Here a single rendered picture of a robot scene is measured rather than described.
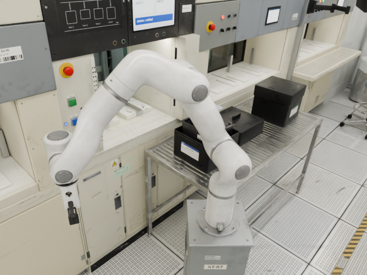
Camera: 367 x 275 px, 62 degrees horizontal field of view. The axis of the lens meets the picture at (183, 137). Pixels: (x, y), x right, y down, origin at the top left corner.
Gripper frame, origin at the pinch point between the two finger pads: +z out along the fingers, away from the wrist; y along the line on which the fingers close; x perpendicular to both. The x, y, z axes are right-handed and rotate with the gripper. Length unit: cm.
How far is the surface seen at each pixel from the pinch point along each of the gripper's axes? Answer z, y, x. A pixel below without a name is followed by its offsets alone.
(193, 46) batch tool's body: -33, 79, -78
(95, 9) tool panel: -58, 58, -22
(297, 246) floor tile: 101, 20, -145
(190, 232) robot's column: 25, -2, -45
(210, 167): 22, 34, -72
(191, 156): 19, 43, -65
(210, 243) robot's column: 25, -10, -51
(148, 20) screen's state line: -50, 71, -49
